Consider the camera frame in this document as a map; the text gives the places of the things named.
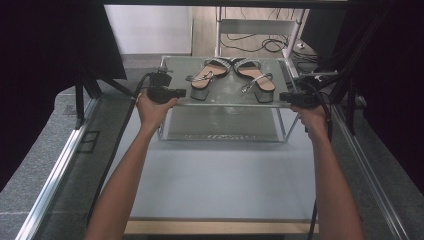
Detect person's right hand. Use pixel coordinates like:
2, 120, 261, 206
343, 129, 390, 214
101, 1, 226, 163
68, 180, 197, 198
288, 103, 330, 135

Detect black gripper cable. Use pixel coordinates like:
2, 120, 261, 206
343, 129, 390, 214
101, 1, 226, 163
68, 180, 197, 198
85, 72, 153, 228
306, 79, 334, 240

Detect transparent two-tier shoe rack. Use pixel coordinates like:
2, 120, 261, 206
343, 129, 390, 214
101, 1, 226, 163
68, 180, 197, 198
156, 54, 301, 144

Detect black rhinestone strap heeled sandal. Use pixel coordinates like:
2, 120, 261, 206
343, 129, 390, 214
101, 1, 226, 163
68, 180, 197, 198
184, 57, 233, 102
232, 57, 277, 104

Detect aluminium rail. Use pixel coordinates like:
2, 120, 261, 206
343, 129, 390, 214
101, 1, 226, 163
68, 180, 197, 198
332, 103, 412, 240
14, 96, 102, 240

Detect person's left hand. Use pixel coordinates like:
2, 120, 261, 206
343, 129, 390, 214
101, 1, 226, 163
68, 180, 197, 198
135, 88, 180, 131

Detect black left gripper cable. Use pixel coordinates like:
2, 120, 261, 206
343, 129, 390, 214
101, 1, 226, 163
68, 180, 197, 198
85, 72, 153, 228

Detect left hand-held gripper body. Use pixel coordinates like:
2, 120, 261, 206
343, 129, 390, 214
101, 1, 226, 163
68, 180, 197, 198
146, 68, 179, 104

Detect black frame strut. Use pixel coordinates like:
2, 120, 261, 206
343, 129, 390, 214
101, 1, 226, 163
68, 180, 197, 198
318, 6, 393, 136
73, 66, 134, 130

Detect white metal stand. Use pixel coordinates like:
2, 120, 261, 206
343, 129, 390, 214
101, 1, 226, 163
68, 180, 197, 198
214, 6, 308, 60

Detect black curtain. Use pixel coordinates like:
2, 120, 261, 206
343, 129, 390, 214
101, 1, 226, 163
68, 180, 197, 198
0, 0, 128, 194
299, 0, 424, 196

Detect black floor cables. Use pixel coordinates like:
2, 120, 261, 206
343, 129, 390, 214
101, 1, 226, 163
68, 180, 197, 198
219, 8, 319, 64

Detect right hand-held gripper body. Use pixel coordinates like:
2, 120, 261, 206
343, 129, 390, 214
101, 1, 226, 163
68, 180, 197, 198
293, 77, 324, 110

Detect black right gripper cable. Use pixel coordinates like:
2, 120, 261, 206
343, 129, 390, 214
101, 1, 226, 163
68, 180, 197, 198
306, 79, 334, 240

